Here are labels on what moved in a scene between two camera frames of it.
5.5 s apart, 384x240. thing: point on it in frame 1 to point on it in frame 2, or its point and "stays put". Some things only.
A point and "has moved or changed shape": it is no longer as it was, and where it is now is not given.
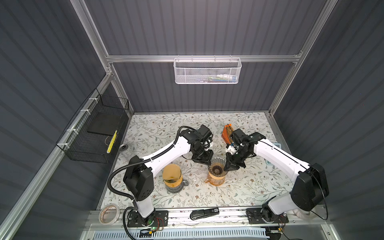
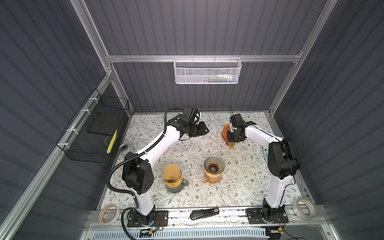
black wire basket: [91, 136] stays put
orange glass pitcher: [217, 181] has moved or changed shape
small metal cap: [123, 147] stays put
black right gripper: [229, 165] to [230, 140]
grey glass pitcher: [174, 190] stays put
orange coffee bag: [227, 131] stays put
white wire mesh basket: [207, 71] stays put
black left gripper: [207, 161] to [202, 131]
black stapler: [197, 214] stays put
